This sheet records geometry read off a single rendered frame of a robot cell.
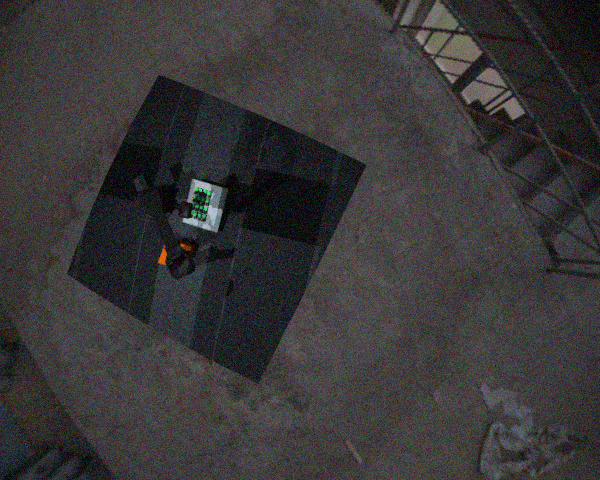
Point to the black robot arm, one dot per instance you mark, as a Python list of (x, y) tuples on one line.
[(151, 198)]

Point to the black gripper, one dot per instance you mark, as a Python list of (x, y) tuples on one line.
[(185, 208)]

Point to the light grey switch panel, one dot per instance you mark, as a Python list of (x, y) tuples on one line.
[(208, 205)]

